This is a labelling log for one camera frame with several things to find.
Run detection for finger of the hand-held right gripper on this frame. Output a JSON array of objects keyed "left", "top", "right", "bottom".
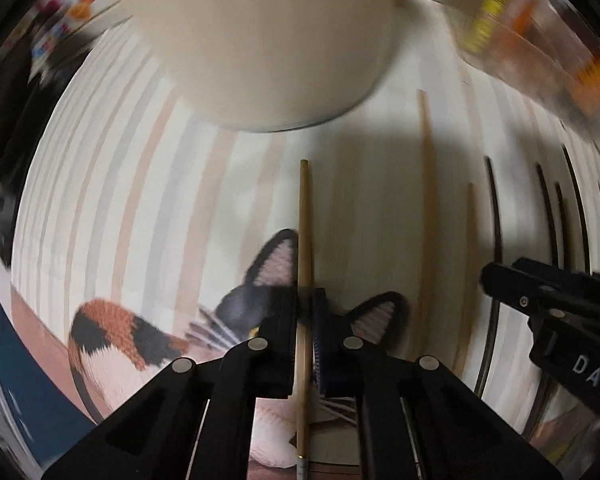
[
  {"left": 511, "top": 257, "right": 600, "bottom": 295},
  {"left": 481, "top": 261, "right": 583, "bottom": 320}
]

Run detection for colourful wall stickers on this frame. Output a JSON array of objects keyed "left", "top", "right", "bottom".
[{"left": 30, "top": 0, "right": 108, "bottom": 63}]

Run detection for striped cat print mat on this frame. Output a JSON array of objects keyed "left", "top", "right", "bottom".
[{"left": 10, "top": 20, "right": 600, "bottom": 470}]

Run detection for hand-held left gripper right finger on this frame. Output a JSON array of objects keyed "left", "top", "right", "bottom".
[{"left": 312, "top": 287, "right": 562, "bottom": 480}]

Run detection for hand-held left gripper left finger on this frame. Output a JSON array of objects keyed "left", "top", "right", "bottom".
[{"left": 40, "top": 287, "right": 299, "bottom": 480}]

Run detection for cream utensil holder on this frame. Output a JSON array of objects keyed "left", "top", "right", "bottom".
[{"left": 100, "top": 0, "right": 406, "bottom": 134}]

